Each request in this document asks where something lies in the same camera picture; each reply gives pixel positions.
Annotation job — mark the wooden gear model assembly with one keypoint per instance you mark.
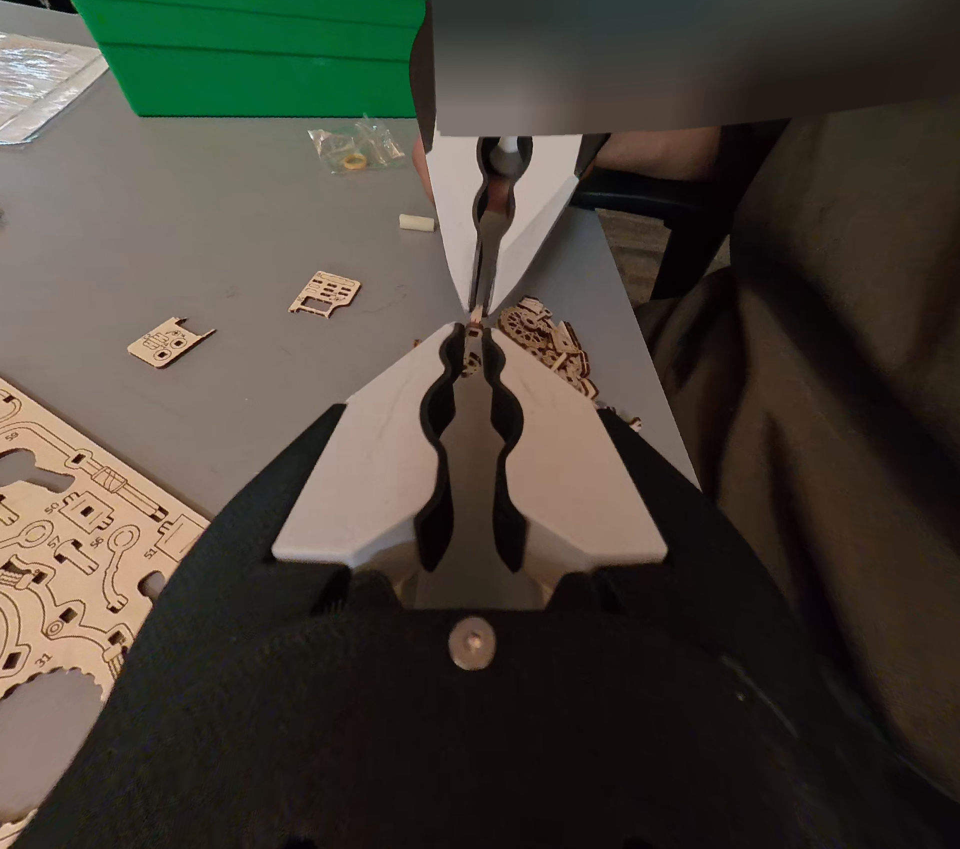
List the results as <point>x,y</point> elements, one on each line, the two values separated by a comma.
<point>540,333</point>

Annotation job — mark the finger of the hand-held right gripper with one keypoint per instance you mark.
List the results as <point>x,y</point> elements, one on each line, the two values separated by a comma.
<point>454,204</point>
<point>540,189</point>

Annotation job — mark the small slotted wooden sheet piece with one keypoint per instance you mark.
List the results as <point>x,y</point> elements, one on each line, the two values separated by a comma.
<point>324,294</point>

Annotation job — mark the clear plastic parts bag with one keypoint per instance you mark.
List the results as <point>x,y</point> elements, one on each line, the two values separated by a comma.
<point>356,148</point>

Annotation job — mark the small wooden model part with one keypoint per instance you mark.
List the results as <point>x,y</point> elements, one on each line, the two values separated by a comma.
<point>472,363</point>

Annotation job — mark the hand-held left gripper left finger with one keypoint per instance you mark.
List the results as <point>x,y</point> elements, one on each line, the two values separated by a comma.
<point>360,481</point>

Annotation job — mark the printed paper sheet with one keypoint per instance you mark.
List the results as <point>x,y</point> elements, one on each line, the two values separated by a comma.
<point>37,84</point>

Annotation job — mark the black chair armrest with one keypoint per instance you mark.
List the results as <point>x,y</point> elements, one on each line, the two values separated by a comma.
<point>660,226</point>

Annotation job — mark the small notched wooden sheet piece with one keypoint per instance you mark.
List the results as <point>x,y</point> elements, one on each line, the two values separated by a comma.
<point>169,343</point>

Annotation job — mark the grey desk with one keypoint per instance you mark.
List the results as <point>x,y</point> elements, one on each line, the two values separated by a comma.
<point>225,211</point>

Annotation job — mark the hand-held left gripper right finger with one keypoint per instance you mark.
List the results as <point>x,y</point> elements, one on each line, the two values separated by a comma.
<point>577,481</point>

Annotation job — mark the person's right forearm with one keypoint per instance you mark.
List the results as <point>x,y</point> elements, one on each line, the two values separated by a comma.
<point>660,155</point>

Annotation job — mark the small white cylinder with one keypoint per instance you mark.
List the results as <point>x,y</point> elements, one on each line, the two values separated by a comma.
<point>416,223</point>

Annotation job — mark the person's olive brown clothing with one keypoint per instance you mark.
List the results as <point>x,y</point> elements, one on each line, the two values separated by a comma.
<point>825,376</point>

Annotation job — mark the stacked green plastic bins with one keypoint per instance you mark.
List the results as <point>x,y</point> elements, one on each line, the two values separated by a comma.
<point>247,39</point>

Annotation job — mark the large wooden sheet round holes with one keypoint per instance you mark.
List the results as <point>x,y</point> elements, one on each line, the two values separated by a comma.
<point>82,549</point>

